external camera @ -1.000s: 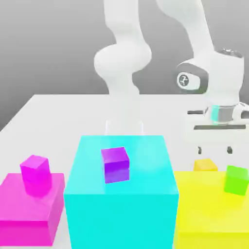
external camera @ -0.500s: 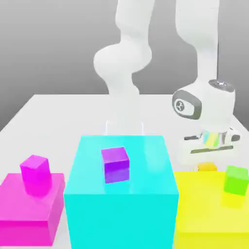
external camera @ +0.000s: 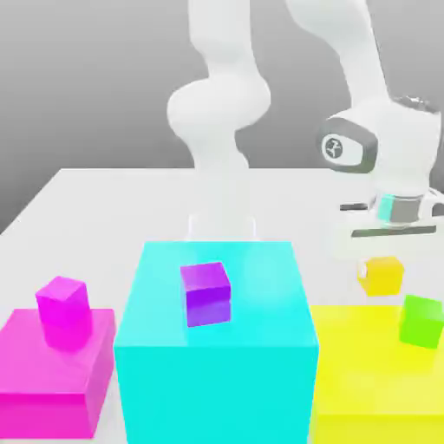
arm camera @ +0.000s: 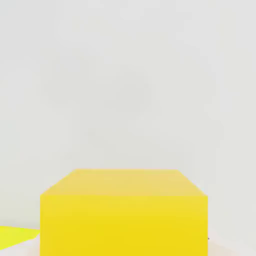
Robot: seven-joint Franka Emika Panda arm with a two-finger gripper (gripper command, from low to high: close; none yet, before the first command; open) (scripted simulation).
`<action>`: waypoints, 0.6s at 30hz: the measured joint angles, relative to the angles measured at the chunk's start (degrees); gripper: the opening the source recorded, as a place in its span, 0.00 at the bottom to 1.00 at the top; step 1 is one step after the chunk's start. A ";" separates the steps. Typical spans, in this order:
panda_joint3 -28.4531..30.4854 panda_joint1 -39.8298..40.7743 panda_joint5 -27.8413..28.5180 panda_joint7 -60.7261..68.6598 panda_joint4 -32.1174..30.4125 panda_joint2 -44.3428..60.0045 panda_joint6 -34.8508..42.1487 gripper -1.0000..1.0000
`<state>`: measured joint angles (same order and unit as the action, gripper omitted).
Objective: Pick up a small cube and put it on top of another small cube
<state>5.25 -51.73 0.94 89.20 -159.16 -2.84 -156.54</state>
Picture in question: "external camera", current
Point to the large yellow box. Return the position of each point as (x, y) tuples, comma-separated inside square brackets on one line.
[(378, 374)]

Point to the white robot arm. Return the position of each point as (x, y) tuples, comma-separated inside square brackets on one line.
[(222, 104)]

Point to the small magenta cube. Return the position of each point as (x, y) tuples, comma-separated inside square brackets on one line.
[(64, 312)]

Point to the small orange cube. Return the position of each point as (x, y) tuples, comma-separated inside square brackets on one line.
[(381, 277)]

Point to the large cyan box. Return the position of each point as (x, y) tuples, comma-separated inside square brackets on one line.
[(218, 364)]

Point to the small purple cube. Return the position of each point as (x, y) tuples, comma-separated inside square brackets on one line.
[(206, 295)]

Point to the small green cube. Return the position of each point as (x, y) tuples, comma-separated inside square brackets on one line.
[(419, 322)]

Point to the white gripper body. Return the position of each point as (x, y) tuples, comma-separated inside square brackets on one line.
[(381, 242)]

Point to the large magenta box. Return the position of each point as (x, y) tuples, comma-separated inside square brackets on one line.
[(45, 381)]

